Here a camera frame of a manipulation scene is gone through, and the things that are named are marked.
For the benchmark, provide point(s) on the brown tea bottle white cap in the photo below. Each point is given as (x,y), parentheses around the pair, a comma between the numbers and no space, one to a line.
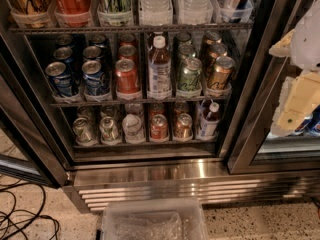
(159,69)

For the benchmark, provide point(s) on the clear plastic storage bin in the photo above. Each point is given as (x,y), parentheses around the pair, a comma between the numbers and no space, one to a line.
(159,219)

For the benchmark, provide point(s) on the orange can bottom shelf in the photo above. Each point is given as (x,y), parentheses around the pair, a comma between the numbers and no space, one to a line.
(183,127)

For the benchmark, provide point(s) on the middle wire shelf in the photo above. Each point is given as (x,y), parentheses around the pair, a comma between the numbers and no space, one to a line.
(140,101)

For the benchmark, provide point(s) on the open left fridge door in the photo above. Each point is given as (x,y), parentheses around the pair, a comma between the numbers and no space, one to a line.
(19,123)

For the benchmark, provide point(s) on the front blue Pepsi can right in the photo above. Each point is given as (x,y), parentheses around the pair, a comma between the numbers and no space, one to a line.
(96,80)

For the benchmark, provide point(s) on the clear water bottle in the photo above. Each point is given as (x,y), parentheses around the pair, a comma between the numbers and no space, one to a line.
(155,12)
(193,12)

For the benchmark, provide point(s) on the green can top shelf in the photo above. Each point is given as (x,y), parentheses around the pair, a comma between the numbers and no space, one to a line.
(115,12)

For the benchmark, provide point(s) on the small tea bottle bottom shelf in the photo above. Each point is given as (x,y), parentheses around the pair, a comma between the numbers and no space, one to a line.
(208,121)

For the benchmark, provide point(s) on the front blue Pepsi can left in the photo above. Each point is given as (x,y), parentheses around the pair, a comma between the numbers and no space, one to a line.
(61,79)

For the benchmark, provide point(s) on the front green can middle shelf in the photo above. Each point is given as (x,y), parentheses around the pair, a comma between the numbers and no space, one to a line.
(188,83)

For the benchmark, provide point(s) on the red can bottom shelf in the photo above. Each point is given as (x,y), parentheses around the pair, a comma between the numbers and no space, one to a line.
(158,127)

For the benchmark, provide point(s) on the stainless steel display fridge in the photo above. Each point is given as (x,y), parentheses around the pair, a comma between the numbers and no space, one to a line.
(103,174)

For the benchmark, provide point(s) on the red Coca-Cola can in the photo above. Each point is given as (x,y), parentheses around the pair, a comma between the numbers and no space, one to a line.
(74,13)

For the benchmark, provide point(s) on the wire shelf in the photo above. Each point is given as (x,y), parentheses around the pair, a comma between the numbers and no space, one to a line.
(140,101)
(130,29)

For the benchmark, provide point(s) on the top wire shelf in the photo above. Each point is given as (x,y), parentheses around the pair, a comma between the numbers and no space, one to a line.
(130,29)

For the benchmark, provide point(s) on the blue pepsi can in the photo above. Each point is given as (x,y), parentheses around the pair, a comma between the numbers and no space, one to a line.
(61,79)
(96,80)

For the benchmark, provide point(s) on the front red soda can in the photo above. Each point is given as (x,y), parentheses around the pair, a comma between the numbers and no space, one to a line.
(127,80)

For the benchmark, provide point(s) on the gold can shelf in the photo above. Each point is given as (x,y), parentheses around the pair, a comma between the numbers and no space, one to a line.
(33,13)
(221,73)

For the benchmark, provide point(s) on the clear bottle bottom shelf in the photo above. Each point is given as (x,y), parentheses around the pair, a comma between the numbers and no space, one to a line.
(133,129)

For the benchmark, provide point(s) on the green can shelf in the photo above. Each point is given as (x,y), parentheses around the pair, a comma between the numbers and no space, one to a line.
(188,83)
(85,132)
(109,131)
(115,12)

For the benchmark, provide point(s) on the front gold can middle shelf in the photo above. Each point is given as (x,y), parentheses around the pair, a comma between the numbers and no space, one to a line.
(221,73)

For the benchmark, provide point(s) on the gold can top shelf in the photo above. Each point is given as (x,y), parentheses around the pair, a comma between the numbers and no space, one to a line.
(33,13)

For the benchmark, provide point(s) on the green can bottom shelf left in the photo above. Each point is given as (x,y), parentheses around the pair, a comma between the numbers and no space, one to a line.
(85,132)

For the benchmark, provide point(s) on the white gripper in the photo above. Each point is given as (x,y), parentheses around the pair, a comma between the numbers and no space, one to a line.
(307,44)

